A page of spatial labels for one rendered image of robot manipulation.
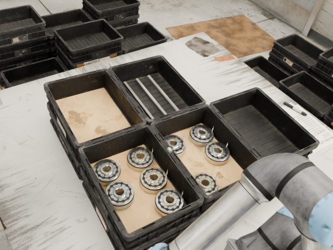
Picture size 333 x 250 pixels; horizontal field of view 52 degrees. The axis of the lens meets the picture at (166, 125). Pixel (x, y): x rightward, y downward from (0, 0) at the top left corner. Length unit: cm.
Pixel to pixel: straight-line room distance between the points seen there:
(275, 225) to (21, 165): 103
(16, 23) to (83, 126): 156
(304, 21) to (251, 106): 279
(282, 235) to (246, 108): 71
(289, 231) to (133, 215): 52
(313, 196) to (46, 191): 102
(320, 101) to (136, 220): 190
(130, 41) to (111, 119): 143
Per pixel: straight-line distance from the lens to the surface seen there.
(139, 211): 125
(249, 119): 167
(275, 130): 167
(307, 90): 283
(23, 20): 294
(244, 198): 85
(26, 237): 138
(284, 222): 122
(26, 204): 145
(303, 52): 328
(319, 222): 78
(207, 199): 120
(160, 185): 128
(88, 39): 267
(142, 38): 293
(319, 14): 436
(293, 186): 80
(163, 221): 112
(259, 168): 84
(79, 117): 154
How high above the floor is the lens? 190
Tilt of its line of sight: 45 degrees down
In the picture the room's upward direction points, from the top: 10 degrees clockwise
